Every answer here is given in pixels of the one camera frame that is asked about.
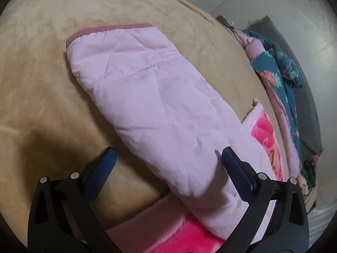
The pink quilted jacket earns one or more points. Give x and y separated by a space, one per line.
158 97

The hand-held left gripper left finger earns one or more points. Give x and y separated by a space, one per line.
103 168

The pile of folded clothes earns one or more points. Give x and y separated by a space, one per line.
309 174

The white satin curtain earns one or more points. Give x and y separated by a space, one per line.
321 216

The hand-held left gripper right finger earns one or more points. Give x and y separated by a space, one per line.
236 170

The pink printed bear blanket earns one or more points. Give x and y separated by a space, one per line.
263 131

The grey headboard cover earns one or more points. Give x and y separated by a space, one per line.
308 110

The teal floral quilt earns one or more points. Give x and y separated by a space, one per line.
284 71

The beige bed cover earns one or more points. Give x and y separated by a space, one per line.
39 71

